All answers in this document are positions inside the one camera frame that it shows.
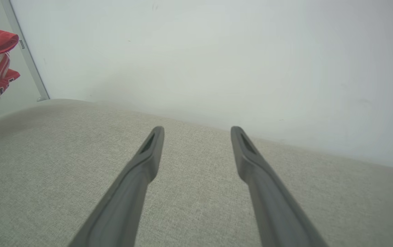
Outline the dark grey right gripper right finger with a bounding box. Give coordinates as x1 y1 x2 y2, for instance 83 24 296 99
230 126 329 247

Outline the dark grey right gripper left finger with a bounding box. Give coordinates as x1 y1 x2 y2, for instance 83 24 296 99
68 126 165 247

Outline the grey metal frame bar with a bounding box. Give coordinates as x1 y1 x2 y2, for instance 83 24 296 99
1 0 50 102

